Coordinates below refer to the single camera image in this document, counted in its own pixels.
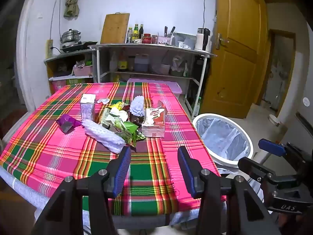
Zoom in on short white foam fruit net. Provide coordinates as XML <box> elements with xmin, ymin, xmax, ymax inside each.
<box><xmin>129</xmin><ymin>95</ymin><xmax>146</xmax><ymax>118</ymax></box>

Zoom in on clear plastic container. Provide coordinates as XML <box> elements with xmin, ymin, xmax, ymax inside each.
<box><xmin>171</xmin><ymin>32</ymin><xmax>198</xmax><ymax>48</ymax></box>

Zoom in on white trash bin with liner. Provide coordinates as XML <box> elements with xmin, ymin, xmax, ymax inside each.
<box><xmin>192</xmin><ymin>113</ymin><xmax>254</xmax><ymax>175</ymax></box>

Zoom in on wooden cutting board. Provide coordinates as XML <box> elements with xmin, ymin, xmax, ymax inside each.
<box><xmin>100</xmin><ymin>13</ymin><xmax>130</xmax><ymax>44</ymax></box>

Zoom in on metal kitchen shelf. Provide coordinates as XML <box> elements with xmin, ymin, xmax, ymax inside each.
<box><xmin>88</xmin><ymin>43</ymin><xmax>218</xmax><ymax>118</ymax></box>

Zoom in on pink plaid tablecloth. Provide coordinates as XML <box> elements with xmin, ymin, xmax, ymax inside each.
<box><xmin>0</xmin><ymin>82</ymin><xmax>228</xmax><ymax>217</ymax></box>

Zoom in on metal door handle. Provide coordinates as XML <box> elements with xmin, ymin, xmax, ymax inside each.
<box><xmin>215</xmin><ymin>33</ymin><xmax>230</xmax><ymax>50</ymax></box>

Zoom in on soy sauce bottle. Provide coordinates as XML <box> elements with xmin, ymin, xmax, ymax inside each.
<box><xmin>118</xmin><ymin>51</ymin><xmax>129</xmax><ymax>72</ymax></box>

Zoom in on wooden door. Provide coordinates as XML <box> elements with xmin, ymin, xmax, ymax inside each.
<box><xmin>201</xmin><ymin>0</ymin><xmax>267</xmax><ymax>119</ymax></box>

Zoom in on green cardboard box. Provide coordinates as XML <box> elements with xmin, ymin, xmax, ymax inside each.
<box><xmin>67</xmin><ymin>78</ymin><xmax>93</xmax><ymax>86</ymax></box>

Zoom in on plastic bags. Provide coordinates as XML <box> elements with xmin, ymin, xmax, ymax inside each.
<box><xmin>171</xmin><ymin>55</ymin><xmax>192</xmax><ymax>77</ymax></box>

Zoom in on purple milk carton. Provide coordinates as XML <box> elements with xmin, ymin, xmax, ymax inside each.
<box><xmin>80</xmin><ymin>94</ymin><xmax>96</xmax><ymax>122</ymax></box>

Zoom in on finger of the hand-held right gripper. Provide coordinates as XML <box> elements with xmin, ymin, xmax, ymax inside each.
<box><xmin>258</xmin><ymin>138</ymin><xmax>309</xmax><ymax>169</ymax></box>
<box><xmin>238</xmin><ymin>157</ymin><xmax>301</xmax><ymax>190</ymax></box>

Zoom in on purple snack wrapper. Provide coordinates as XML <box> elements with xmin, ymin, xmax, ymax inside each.
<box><xmin>56</xmin><ymin>114</ymin><xmax>82</xmax><ymax>134</ymax></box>

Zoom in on pink cardboard box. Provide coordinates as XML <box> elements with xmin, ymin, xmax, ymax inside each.
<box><xmin>52</xmin><ymin>80</ymin><xmax>67</xmax><ymax>92</ymax></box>

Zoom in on wooden shelf cabinet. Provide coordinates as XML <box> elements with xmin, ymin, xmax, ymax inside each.
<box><xmin>44</xmin><ymin>49</ymin><xmax>98</xmax><ymax>96</ymax></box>

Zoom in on steel pot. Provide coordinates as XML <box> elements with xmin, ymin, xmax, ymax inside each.
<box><xmin>60</xmin><ymin>29</ymin><xmax>82</xmax><ymax>44</ymax></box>

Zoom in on pink knife holder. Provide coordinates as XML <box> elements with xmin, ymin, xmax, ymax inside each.
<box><xmin>157</xmin><ymin>35</ymin><xmax>172</xmax><ymax>46</ymax></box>

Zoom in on white electric kettle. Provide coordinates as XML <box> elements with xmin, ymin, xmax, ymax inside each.
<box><xmin>195</xmin><ymin>28</ymin><xmax>211</xmax><ymax>52</ymax></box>

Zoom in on white plastic bottle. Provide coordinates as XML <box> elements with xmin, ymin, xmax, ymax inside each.
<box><xmin>110</xmin><ymin>51</ymin><xmax>118</xmax><ymax>72</ymax></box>

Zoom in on dark liquid jug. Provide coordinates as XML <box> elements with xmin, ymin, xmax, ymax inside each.
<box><xmin>134</xmin><ymin>54</ymin><xmax>150</xmax><ymax>73</ymax></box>

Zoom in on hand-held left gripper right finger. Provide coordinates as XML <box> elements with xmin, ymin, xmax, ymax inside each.
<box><xmin>177</xmin><ymin>146</ymin><xmax>282</xmax><ymax>235</ymax></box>

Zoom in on long white foam fruit net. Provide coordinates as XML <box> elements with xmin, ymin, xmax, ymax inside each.
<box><xmin>82</xmin><ymin>119</ymin><xmax>126</xmax><ymax>154</ymax></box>

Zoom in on pink plastic basket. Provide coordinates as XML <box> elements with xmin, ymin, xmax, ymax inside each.
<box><xmin>73</xmin><ymin>65</ymin><xmax>93</xmax><ymax>77</ymax></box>

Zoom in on storage box with purple lid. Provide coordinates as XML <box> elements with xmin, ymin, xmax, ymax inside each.
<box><xmin>127</xmin><ymin>78</ymin><xmax>183</xmax><ymax>101</ymax></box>

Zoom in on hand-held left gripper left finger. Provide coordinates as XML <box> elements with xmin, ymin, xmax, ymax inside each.
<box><xmin>31</xmin><ymin>146</ymin><xmax>132</xmax><ymax>235</ymax></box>

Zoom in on red drink carton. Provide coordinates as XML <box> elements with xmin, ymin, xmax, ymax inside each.
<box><xmin>141</xmin><ymin>104</ymin><xmax>167</xmax><ymax>138</ymax></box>

